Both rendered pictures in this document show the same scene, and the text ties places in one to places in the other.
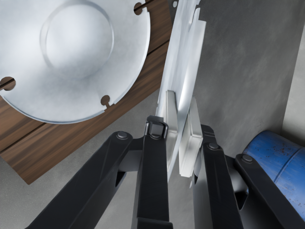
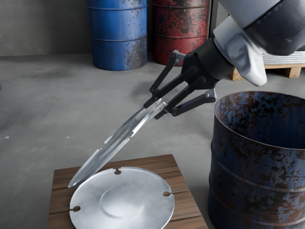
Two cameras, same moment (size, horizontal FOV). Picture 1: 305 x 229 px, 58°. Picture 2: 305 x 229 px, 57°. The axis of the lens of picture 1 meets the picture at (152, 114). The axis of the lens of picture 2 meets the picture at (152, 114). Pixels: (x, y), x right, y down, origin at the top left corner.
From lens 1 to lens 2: 0.47 m
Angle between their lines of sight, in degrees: 36
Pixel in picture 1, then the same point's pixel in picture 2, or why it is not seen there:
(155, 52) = not seen: hidden behind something
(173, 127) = (159, 109)
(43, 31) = (141, 209)
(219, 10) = not seen: outside the picture
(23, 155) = (169, 165)
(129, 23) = (86, 203)
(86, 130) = (134, 163)
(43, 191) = not seen: hidden behind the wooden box
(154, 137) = (167, 109)
